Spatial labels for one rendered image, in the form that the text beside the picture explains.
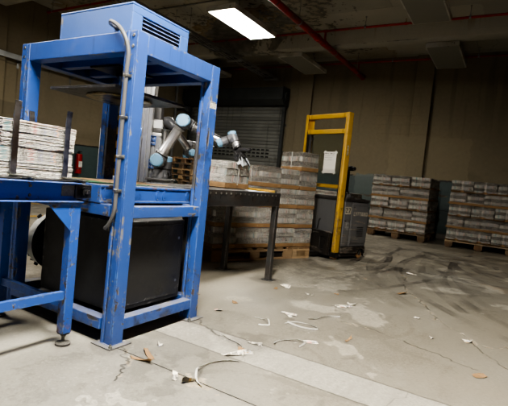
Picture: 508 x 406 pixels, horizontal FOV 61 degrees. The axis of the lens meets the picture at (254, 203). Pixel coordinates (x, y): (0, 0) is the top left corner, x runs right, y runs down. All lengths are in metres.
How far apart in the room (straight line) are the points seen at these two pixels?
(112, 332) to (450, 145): 9.45
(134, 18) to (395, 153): 9.12
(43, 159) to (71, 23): 0.89
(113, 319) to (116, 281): 0.19
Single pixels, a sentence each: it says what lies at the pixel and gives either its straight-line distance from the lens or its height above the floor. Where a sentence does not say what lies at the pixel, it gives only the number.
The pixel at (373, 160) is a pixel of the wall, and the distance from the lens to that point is 11.13.
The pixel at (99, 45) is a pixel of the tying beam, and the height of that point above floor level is 1.49.
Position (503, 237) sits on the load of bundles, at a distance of 9.04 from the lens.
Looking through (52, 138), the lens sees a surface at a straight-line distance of 2.33.
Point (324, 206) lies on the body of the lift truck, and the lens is 5.81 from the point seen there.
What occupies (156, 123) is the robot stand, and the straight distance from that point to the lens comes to 4.32.
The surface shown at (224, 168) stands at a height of 0.96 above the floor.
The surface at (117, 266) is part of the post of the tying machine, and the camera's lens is 2.23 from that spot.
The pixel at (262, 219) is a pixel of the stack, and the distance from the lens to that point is 4.86.
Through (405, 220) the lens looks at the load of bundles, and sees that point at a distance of 9.23.
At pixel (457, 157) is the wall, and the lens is 10.79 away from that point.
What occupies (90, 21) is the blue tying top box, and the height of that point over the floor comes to 1.68.
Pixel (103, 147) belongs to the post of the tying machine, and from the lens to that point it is 3.25.
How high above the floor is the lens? 0.89
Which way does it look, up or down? 3 degrees down
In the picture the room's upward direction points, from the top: 6 degrees clockwise
